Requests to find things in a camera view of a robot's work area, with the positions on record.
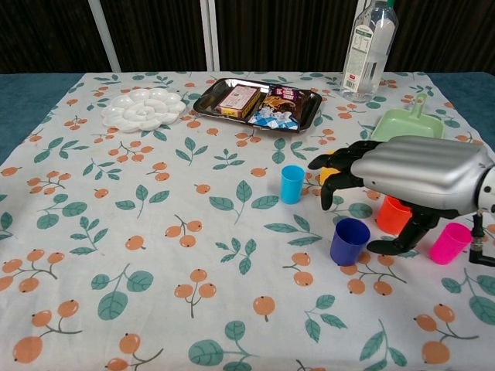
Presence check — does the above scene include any black metal tray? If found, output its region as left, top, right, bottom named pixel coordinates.
left=193, top=77, right=323, bottom=134

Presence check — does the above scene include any light blue plastic cup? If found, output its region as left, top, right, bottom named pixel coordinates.
left=280, top=165, right=306, bottom=205

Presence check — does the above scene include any clear plastic bottle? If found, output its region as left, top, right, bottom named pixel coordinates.
left=339, top=0, right=400, bottom=104

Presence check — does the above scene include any white flower paint palette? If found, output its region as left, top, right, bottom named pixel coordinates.
left=101, top=87, right=187, bottom=134

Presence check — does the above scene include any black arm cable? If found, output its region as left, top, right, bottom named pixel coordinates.
left=467, top=210, right=495, bottom=267

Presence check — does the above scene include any white slanted frame post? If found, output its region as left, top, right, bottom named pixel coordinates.
left=87, top=0, right=121, bottom=73

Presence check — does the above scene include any dark blue plastic cup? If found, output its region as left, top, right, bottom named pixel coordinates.
left=329, top=217, right=371, bottom=267

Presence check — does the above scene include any green plastic dustpan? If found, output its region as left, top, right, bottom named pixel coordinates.
left=370, top=92, right=446, bottom=143

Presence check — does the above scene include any large orange plastic cup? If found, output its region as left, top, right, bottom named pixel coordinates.
left=377, top=195, right=413, bottom=236

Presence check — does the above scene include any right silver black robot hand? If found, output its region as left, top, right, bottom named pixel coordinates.
left=308, top=135, right=495, bottom=256

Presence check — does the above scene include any white double frame post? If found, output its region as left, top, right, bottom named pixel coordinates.
left=200, top=0, right=221, bottom=72

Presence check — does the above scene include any pink plastic cup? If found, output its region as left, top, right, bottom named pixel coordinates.
left=429, top=222, right=474, bottom=266

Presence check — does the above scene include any floral leaf fruit tablecloth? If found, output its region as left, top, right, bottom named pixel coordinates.
left=0, top=71, right=495, bottom=371

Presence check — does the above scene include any pink snack box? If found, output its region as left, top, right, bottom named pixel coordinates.
left=215, top=84, right=261, bottom=117

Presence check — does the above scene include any blue white checkered packet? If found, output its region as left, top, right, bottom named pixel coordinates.
left=247, top=107, right=301, bottom=132

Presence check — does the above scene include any brown chocolate snack packet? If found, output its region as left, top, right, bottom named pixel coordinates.
left=259, top=85, right=310, bottom=121

